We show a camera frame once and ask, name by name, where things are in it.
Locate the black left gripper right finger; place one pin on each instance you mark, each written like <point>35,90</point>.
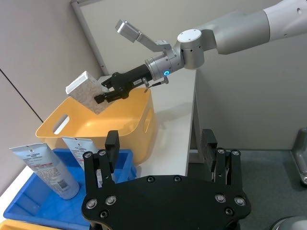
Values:
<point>208,146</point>

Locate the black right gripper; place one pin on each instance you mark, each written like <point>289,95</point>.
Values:
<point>129,80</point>

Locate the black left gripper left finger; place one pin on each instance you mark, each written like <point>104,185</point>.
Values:
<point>109,155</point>

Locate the white patterned carton box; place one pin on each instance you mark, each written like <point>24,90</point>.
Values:
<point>84,93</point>

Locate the white printed cosmetic tube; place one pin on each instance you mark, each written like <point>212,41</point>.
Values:
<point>78,149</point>
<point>51,172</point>

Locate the yellow plastic bin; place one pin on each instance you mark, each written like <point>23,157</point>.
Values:
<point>100,124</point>

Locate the grey metal stand foot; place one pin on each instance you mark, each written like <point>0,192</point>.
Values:
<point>299,155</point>

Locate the blue plastic tray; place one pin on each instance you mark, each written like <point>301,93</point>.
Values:
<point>31,206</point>

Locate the grey round base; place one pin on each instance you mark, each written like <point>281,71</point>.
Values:
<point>290,222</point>

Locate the yellow plastic container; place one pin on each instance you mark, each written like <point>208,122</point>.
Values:
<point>21,225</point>

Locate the grey partition frame strip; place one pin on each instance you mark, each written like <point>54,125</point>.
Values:
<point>90,36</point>

